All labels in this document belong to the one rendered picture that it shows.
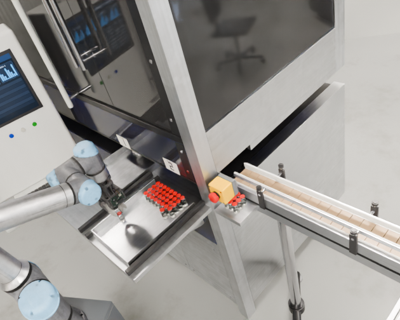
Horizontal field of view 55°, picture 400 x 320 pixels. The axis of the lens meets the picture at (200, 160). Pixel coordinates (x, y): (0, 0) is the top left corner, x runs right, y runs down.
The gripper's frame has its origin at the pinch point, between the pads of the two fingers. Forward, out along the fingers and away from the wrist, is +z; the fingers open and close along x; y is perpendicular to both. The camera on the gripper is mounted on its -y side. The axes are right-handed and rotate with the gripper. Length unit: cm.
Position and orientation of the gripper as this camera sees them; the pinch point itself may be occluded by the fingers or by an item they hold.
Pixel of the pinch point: (117, 211)
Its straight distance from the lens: 159.2
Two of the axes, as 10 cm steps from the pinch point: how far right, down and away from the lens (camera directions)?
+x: 6.8, -5.9, 4.4
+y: 6.9, 3.2, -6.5
